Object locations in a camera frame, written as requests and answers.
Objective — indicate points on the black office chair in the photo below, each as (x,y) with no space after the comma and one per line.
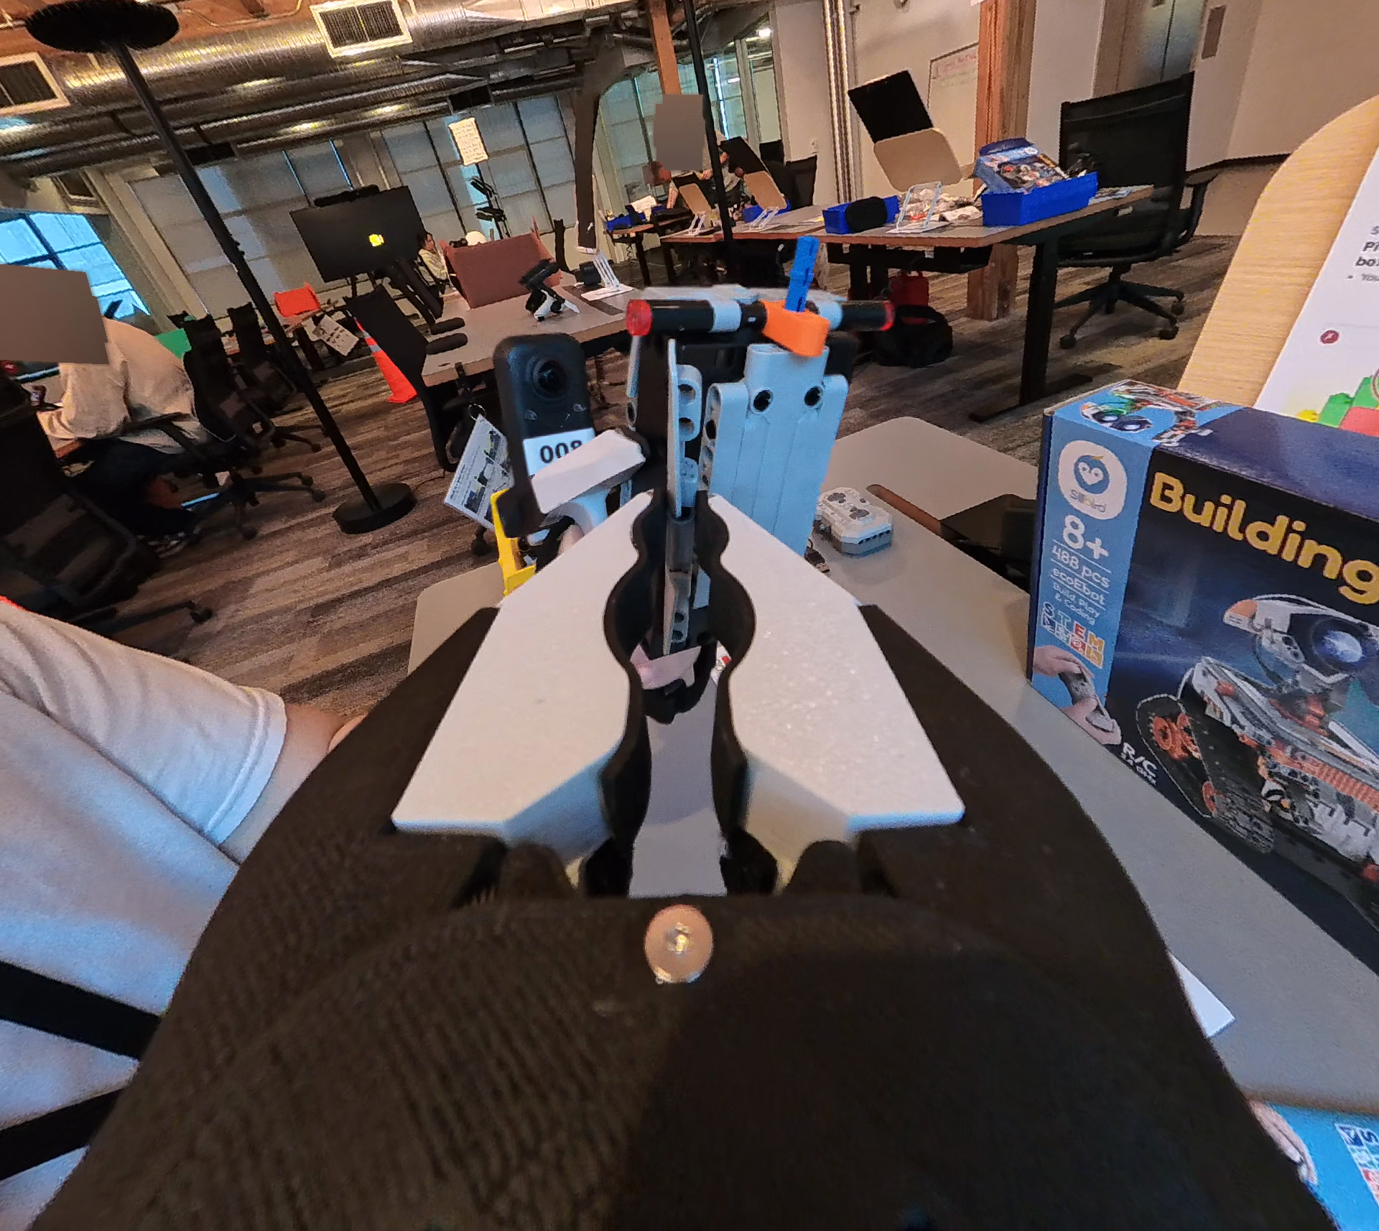
(1131,163)

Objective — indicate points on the wooden office desk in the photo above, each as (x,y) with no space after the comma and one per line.
(506,314)

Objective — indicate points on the yellow parts bin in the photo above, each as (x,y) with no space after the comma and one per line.
(512,557)

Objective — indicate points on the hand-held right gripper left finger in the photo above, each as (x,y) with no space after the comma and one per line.
(517,714)

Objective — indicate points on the grey building block robot model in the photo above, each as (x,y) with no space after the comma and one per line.
(776,433)

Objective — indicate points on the grey desk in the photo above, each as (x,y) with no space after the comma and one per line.
(937,455)

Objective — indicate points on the blue storage bin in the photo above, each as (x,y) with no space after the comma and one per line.
(1040,198)

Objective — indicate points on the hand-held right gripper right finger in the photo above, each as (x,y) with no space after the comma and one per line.
(841,714)

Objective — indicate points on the ceiling air vent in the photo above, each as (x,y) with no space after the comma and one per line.
(361,24)

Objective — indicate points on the blue robot kit box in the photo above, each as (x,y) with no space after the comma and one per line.
(1239,627)

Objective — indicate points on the black monitor on stand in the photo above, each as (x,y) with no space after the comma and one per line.
(355,231)

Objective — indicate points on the instruction poster on wooden board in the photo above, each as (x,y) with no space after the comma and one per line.
(1272,261)

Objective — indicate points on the grey toy remote control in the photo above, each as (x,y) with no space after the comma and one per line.
(854,520)

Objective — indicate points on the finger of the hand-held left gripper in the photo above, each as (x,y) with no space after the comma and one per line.
(591,471)

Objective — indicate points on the long office table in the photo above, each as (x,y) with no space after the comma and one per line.
(970,231)

